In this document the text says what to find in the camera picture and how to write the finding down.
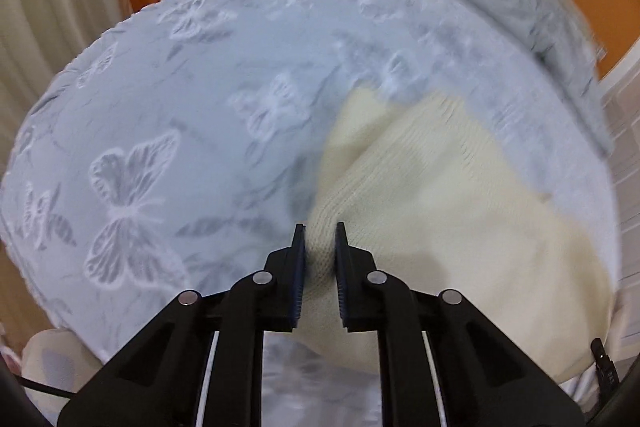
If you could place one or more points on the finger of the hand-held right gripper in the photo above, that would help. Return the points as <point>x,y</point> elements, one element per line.
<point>604,364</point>

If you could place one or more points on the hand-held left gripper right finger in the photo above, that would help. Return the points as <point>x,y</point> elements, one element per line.
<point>342,274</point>

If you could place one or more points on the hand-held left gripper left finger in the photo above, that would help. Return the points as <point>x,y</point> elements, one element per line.
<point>298,274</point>

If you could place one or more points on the cream knitted garment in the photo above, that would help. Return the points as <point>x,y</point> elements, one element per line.
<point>450,217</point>

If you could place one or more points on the white butterfly embossed blanket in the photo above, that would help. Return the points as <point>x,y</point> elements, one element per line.
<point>200,132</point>

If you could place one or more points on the grey fuzzy blanket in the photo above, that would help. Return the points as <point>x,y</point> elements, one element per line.
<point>525,7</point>

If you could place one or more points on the white sheer curtain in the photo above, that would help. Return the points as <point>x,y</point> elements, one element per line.
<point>55,2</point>

